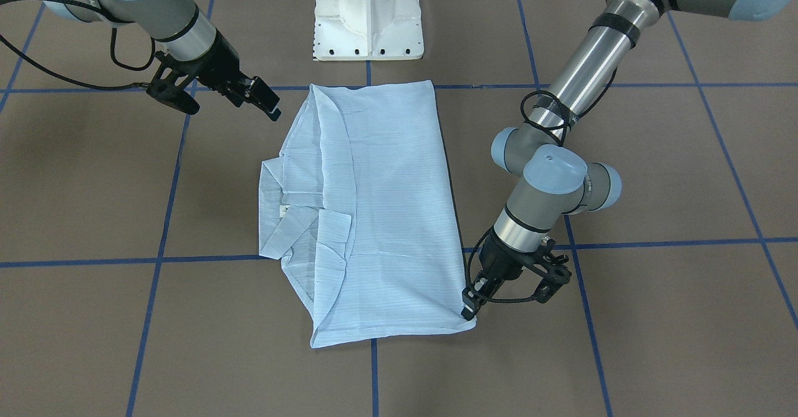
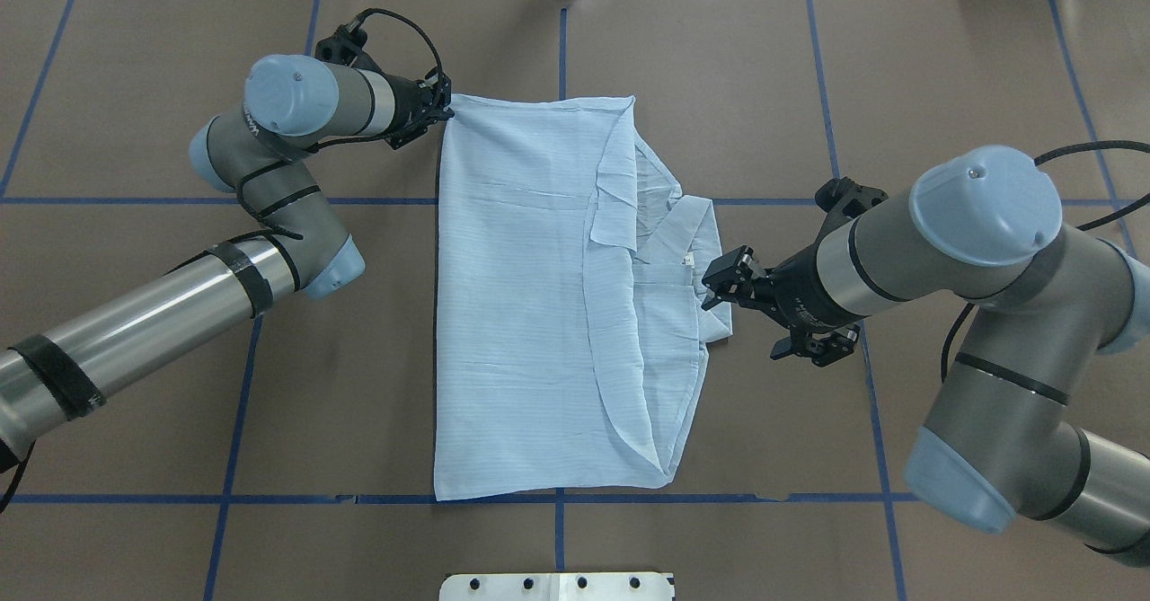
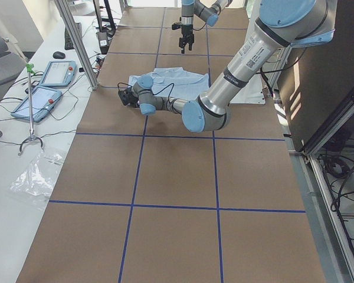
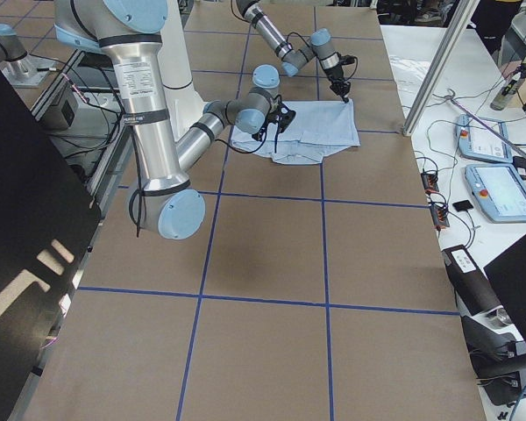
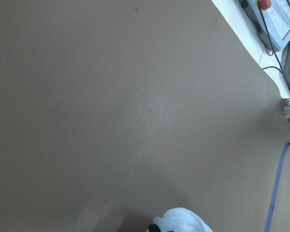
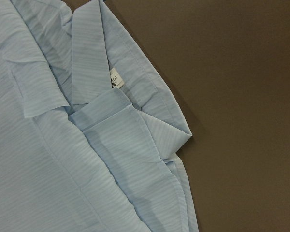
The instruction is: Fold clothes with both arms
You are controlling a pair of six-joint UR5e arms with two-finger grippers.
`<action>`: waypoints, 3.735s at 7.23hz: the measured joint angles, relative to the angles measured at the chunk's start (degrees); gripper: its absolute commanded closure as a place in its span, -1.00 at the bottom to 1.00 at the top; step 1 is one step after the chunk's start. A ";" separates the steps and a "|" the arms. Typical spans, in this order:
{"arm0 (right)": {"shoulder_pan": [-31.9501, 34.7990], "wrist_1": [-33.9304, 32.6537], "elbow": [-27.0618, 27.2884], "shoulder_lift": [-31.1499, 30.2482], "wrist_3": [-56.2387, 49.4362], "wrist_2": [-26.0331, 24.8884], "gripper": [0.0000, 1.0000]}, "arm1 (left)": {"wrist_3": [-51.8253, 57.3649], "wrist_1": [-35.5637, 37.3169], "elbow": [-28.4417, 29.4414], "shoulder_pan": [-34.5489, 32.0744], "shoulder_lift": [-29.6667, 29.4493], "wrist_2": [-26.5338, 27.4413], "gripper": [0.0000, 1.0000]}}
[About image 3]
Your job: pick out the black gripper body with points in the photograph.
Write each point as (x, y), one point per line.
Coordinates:
(131, 100)
(186, 30)

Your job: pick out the light blue button-up shirt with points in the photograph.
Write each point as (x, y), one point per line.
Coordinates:
(184, 84)

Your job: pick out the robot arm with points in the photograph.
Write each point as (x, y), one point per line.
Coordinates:
(295, 24)
(191, 8)

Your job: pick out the upper teach pendant tablet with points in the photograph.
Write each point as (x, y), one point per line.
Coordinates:
(58, 74)

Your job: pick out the teach pendant tablet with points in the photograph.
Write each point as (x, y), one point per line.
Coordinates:
(43, 101)
(58, 74)

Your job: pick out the black computer mouse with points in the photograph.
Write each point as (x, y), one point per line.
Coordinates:
(58, 55)

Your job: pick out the lower teach pendant tablet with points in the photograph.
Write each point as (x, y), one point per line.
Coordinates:
(43, 101)

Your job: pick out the reacher grabber tool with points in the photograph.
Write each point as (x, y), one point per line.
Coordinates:
(32, 137)

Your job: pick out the clear plastic bag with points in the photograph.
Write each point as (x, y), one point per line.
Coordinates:
(35, 184)

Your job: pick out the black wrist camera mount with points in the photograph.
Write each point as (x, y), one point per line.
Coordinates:
(176, 25)
(124, 96)

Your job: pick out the grey aluminium frame post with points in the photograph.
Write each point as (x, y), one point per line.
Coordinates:
(71, 27)

